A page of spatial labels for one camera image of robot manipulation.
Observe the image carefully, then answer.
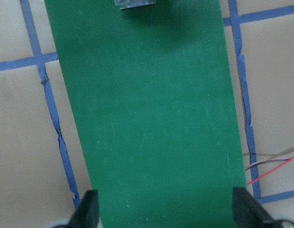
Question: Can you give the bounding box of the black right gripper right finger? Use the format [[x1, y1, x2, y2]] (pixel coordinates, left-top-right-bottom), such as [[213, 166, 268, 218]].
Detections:
[[232, 187, 294, 228]]

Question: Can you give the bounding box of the red push button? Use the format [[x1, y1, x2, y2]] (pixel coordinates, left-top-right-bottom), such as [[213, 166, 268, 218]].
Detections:
[[114, 0, 156, 10]]

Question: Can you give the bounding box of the green conveyor belt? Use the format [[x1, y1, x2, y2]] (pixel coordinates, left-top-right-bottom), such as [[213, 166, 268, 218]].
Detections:
[[45, 0, 246, 228]]

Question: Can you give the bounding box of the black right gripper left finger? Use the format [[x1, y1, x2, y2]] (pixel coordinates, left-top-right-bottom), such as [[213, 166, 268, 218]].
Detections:
[[66, 190, 99, 228]]

